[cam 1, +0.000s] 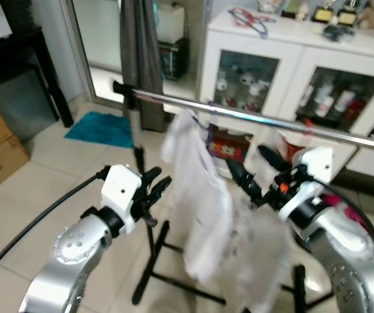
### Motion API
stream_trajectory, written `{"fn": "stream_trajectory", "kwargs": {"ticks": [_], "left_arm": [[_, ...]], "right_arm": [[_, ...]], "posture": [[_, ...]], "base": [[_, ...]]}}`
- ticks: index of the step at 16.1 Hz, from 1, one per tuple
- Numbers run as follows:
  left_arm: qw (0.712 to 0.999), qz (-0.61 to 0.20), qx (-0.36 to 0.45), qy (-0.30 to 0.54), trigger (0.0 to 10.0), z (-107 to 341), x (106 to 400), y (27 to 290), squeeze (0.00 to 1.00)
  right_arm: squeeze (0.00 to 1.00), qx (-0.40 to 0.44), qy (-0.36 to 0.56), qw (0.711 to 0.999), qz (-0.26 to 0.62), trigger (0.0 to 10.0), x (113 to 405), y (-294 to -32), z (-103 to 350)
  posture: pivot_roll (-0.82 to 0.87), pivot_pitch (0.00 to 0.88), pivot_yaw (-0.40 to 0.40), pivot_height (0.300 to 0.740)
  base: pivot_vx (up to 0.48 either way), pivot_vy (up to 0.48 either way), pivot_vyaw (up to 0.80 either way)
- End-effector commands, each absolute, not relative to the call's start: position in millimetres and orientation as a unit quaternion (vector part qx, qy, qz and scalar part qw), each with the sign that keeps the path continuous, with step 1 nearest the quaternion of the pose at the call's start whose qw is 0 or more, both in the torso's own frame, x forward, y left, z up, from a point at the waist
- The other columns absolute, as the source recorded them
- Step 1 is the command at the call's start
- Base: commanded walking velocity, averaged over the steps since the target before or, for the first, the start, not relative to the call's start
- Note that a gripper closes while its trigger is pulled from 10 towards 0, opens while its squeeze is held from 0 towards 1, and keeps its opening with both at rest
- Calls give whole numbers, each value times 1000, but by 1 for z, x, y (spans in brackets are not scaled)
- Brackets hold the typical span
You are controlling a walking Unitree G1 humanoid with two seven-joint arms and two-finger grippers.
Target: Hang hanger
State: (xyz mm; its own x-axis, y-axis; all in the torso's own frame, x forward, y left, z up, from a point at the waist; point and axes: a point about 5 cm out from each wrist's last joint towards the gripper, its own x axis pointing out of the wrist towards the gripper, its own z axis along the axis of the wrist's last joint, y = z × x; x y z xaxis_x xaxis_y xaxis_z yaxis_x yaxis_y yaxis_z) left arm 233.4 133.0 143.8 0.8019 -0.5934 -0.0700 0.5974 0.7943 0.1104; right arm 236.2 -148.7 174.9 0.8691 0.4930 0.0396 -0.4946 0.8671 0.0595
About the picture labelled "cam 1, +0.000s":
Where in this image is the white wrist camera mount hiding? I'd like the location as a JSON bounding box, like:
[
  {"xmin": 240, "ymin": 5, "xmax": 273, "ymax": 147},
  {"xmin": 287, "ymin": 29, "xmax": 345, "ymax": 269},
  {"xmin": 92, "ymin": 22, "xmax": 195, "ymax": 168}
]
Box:
[
  {"xmin": 278, "ymin": 147, "xmax": 334, "ymax": 219},
  {"xmin": 102, "ymin": 165, "xmax": 142, "ymax": 235}
]

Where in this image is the grey storage bin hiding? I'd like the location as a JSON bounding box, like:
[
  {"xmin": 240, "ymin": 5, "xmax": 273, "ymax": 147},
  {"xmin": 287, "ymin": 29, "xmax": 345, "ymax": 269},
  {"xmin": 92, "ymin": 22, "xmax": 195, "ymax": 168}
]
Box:
[{"xmin": 0, "ymin": 68, "xmax": 59, "ymax": 125}]

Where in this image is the black crate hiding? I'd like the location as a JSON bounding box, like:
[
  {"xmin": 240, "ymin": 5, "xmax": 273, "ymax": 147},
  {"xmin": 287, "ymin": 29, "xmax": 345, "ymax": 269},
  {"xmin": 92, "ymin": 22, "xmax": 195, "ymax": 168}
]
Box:
[{"xmin": 160, "ymin": 39, "xmax": 190, "ymax": 80}]

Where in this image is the glass sliding door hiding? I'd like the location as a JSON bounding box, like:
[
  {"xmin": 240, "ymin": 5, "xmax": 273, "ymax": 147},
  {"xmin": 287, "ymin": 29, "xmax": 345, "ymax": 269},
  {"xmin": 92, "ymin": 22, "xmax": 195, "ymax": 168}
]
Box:
[{"xmin": 60, "ymin": 0, "xmax": 207, "ymax": 112}]

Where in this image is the grey curtain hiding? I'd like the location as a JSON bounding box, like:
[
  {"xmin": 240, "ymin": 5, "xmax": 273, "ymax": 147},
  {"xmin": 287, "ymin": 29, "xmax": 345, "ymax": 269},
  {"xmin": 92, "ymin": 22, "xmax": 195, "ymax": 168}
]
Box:
[{"xmin": 119, "ymin": 0, "xmax": 168, "ymax": 131}]

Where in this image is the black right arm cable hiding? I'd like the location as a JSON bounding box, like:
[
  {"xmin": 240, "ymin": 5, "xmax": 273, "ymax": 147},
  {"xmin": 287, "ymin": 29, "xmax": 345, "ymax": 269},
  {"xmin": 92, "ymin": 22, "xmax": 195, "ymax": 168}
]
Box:
[{"xmin": 304, "ymin": 175, "xmax": 374, "ymax": 261}]

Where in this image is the white shirt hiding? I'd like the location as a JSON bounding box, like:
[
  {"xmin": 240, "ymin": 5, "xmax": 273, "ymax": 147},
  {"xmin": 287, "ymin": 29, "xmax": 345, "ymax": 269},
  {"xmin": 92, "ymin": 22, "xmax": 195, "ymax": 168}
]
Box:
[
  {"xmin": 161, "ymin": 111, "xmax": 235, "ymax": 284},
  {"xmin": 223, "ymin": 127, "xmax": 293, "ymax": 312}
]

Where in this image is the small black gadget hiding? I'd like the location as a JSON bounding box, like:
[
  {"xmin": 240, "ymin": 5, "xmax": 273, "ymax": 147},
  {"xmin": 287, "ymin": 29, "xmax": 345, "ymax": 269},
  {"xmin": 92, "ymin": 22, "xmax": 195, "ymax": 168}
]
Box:
[{"xmin": 323, "ymin": 25, "xmax": 356, "ymax": 43}]

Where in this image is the pink vacuum cleaner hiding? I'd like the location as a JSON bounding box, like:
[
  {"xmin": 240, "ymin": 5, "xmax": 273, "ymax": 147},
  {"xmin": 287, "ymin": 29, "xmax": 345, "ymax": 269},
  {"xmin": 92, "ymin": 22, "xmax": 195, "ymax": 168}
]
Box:
[{"xmin": 330, "ymin": 192, "xmax": 370, "ymax": 229}]

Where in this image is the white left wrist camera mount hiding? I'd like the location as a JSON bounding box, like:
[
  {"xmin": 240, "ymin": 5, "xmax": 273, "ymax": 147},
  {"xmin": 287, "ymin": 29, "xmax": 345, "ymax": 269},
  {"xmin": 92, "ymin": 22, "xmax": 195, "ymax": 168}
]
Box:
[{"xmin": 102, "ymin": 165, "xmax": 142, "ymax": 235}]

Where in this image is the red patterned box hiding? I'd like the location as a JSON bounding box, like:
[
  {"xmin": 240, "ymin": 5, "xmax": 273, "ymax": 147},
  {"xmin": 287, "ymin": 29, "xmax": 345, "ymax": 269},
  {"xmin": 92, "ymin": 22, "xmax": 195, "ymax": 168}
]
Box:
[{"xmin": 208, "ymin": 129, "xmax": 252, "ymax": 162}]

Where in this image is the purple clothes hanger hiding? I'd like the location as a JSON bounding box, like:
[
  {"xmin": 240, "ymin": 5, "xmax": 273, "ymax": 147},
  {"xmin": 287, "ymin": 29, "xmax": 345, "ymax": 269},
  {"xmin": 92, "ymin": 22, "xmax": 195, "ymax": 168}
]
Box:
[{"xmin": 187, "ymin": 108, "xmax": 217, "ymax": 131}]

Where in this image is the printed cardboard box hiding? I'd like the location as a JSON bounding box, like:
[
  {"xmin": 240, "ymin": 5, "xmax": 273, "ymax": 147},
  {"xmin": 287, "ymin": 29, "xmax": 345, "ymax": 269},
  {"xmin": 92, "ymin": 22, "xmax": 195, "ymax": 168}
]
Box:
[{"xmin": 0, "ymin": 136, "xmax": 30, "ymax": 198}]

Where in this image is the chrome rail clothes rack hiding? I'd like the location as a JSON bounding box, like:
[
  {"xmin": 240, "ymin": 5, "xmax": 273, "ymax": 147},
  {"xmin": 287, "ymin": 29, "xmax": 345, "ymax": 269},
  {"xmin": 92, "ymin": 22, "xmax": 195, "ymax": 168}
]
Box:
[{"xmin": 112, "ymin": 80, "xmax": 374, "ymax": 307}]

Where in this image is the black side table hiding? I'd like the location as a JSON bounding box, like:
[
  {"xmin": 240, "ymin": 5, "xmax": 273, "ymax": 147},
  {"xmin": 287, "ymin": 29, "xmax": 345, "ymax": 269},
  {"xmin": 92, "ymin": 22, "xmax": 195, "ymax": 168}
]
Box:
[{"xmin": 0, "ymin": 26, "xmax": 75, "ymax": 128}]

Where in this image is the white plastic canister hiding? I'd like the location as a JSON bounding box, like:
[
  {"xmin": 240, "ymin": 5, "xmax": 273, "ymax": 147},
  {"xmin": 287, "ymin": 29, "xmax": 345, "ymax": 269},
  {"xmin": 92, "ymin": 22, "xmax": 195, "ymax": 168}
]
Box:
[{"xmin": 156, "ymin": 3, "xmax": 188, "ymax": 43}]

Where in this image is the red blue lanyard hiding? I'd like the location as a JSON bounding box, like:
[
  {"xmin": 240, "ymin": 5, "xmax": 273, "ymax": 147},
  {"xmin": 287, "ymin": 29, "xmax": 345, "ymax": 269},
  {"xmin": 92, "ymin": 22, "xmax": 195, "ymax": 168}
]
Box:
[{"xmin": 228, "ymin": 7, "xmax": 276, "ymax": 38}]

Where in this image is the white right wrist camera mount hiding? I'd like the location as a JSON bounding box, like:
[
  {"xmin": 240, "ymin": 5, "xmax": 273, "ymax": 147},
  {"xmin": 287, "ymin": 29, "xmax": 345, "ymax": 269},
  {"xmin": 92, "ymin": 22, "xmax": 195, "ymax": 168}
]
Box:
[{"xmin": 278, "ymin": 147, "xmax": 334, "ymax": 219}]

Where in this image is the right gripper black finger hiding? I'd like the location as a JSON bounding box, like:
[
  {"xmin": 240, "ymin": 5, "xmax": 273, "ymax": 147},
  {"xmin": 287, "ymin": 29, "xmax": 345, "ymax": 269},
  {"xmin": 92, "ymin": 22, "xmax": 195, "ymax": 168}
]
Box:
[
  {"xmin": 257, "ymin": 145, "xmax": 291, "ymax": 174},
  {"xmin": 226, "ymin": 158, "xmax": 264, "ymax": 204}
]

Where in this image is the white glass door cabinet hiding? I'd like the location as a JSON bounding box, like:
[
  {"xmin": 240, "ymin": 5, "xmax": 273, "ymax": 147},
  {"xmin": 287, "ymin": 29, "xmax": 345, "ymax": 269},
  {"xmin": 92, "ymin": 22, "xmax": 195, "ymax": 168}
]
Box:
[{"xmin": 199, "ymin": 7, "xmax": 374, "ymax": 183}]

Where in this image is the teal floor mat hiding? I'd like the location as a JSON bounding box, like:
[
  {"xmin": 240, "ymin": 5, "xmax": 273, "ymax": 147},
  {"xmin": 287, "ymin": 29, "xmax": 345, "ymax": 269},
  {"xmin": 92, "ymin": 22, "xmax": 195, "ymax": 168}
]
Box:
[{"xmin": 65, "ymin": 111, "xmax": 136, "ymax": 149}]

